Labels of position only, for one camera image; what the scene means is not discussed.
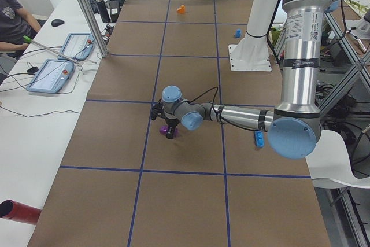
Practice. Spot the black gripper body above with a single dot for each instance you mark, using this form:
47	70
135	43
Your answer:
170	122

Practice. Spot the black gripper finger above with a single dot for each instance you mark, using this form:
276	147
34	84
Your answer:
171	132

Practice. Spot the purple trapezoid block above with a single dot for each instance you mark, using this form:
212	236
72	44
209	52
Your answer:
164	130

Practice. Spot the orange trapezoid block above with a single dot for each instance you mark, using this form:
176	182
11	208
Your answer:
181	9

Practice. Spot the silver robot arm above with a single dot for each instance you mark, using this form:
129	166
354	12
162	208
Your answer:
293	127

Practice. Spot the long blue block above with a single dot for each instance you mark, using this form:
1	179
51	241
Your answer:
259	139

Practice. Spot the small blue block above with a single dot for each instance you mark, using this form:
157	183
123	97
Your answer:
238	33

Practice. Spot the far blue teach pendant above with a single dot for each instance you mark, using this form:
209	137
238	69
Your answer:
78	46

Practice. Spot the blue teach pendant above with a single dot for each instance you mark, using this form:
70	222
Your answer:
78	46
51	76

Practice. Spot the black water bottle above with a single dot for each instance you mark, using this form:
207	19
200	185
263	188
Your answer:
103	12

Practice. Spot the near blue teach pendant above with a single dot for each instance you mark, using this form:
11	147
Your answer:
51	76

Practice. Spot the black computer mouse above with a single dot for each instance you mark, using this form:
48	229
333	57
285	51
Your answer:
57	22

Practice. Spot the white chair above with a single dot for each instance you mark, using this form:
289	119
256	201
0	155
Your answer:
329	164

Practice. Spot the red cylinder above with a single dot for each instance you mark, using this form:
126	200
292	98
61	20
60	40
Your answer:
19	212

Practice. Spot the seated person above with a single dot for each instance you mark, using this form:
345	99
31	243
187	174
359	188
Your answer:
16	22

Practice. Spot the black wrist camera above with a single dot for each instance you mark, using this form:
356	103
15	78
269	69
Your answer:
156	111

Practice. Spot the aluminium frame post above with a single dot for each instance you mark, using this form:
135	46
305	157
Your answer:
93	26

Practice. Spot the metal rod green handle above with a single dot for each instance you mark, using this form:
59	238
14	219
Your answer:
28	40

